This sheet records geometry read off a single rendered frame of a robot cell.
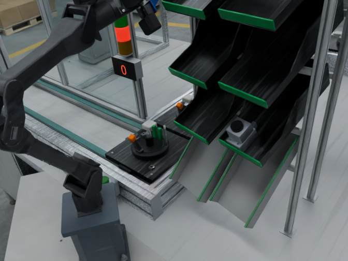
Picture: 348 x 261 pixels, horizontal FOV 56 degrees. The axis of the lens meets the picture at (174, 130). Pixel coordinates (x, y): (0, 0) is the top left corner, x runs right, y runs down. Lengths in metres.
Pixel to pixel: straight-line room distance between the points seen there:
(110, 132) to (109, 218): 0.62
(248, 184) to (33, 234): 0.71
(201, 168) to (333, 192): 0.48
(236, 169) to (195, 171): 0.13
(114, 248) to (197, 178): 0.31
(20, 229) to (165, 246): 0.49
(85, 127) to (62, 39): 0.85
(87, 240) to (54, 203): 0.38
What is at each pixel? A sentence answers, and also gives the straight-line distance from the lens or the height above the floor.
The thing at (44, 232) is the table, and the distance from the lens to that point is 1.20.
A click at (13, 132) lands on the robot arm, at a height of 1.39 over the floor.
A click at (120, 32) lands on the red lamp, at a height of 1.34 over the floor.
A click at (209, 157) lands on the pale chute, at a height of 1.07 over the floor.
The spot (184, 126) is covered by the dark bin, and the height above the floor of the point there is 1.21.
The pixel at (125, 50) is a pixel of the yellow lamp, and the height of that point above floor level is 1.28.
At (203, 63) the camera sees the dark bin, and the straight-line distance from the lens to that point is 0.83.
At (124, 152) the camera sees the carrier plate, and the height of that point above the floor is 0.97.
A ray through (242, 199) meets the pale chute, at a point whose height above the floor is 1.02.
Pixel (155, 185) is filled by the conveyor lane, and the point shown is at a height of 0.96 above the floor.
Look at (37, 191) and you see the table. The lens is 1.35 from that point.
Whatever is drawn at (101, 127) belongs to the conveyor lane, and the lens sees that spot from 1.48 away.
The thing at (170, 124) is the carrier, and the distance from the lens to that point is 1.33.
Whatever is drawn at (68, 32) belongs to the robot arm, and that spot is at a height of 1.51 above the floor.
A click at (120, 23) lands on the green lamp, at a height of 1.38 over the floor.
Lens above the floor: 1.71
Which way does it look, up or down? 35 degrees down
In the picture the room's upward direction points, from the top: 6 degrees counter-clockwise
